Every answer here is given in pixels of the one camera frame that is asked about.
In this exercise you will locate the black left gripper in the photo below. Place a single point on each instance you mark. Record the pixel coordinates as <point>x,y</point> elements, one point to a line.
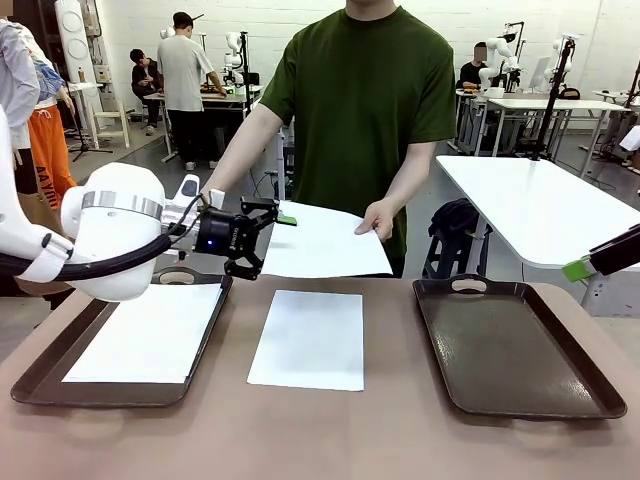
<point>220,232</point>

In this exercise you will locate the white A4 paper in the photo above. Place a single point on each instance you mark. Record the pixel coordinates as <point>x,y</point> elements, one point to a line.
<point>307,340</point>
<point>145,335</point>
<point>320,245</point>

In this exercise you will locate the person's left forearm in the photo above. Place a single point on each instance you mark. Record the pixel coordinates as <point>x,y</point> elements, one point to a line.
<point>412,170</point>

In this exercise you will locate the person's right forearm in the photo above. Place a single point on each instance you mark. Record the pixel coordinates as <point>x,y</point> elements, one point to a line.
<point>235,155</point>

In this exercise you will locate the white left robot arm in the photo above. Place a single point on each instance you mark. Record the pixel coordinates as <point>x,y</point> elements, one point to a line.
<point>115,200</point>

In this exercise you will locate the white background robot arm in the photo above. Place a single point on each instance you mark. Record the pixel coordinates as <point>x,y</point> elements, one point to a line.
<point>557,47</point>
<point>166,33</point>
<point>232,42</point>
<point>500,46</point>

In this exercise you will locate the person's left hand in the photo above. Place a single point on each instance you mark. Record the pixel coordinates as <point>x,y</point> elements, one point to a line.
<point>387,217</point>

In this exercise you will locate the white desk leg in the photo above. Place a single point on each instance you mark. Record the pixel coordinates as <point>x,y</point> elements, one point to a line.
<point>282,165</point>

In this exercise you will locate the brown plastic serving tray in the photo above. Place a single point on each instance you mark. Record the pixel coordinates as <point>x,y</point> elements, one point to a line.
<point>500,350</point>
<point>52,365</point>

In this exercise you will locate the black step stool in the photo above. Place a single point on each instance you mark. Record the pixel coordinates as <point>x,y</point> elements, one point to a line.
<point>447,255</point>

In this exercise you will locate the black bag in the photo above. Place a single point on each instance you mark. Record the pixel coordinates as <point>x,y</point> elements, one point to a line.
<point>455,215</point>

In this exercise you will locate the wooden background table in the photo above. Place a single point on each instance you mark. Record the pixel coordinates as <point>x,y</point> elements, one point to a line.
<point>230,96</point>

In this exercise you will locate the black clamped pole stand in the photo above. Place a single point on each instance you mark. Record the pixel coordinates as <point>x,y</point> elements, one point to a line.
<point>550,110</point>

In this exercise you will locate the white background table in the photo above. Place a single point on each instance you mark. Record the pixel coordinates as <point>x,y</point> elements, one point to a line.
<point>550,103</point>

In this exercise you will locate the person in green t-shirt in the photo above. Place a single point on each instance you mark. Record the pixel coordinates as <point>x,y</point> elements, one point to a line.
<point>360,100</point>

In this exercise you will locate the person in grey t-shirt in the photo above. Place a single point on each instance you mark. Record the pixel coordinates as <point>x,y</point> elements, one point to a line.
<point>182,75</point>

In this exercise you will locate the seated person in black jacket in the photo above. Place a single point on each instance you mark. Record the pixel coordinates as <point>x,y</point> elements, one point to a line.
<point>145,75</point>

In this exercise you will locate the background computer monitor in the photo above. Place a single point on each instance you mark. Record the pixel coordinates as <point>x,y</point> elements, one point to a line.
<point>540,72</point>

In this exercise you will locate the seated person in black shirt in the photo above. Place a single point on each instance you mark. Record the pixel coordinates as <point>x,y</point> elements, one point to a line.
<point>470,75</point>

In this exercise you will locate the figure in orange shorts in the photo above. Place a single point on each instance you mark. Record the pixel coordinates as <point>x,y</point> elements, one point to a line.
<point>47,145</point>

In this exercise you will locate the white tower air conditioner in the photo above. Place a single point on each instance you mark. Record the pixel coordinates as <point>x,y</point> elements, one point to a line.
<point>75,45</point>

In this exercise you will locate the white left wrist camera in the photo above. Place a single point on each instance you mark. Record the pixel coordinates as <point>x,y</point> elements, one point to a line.
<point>216,198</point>

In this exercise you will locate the black background camera pole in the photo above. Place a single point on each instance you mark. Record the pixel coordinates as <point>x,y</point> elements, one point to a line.
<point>244,75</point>

